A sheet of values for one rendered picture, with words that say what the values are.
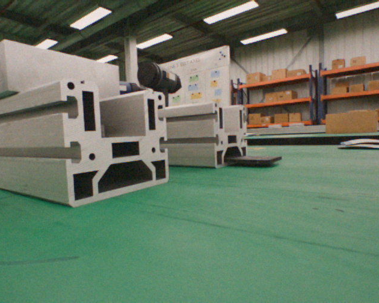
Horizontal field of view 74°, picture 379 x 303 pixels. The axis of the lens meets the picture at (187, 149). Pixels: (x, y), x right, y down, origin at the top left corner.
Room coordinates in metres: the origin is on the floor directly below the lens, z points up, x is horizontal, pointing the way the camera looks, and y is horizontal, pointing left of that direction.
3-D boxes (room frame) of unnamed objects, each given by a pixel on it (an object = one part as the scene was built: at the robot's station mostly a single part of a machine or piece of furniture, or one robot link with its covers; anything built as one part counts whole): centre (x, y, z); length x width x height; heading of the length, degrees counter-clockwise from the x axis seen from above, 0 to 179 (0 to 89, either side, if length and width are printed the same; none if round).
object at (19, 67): (0.29, 0.17, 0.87); 0.16 x 0.11 x 0.07; 54
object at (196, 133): (0.59, 0.26, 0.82); 0.80 x 0.10 x 0.09; 54
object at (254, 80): (9.94, -3.52, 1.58); 2.83 x 0.98 x 3.15; 52
